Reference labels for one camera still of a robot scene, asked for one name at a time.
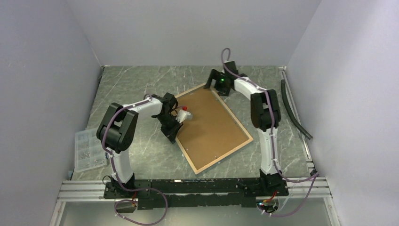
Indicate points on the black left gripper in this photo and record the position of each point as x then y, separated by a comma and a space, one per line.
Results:
171, 133

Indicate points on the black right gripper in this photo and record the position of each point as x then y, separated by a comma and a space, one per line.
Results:
215, 75

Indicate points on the blue wooden picture frame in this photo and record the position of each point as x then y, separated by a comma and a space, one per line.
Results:
224, 156

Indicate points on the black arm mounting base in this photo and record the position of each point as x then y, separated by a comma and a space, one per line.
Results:
158, 193

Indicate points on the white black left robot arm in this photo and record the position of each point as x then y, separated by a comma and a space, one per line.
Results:
118, 126

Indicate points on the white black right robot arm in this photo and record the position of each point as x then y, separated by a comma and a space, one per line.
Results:
265, 116

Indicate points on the clear plastic screw box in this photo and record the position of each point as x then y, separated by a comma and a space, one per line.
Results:
89, 153

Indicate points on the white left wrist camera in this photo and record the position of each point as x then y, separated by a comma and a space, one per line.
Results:
183, 114

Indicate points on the aluminium extrusion rail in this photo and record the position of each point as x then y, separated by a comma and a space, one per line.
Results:
93, 190

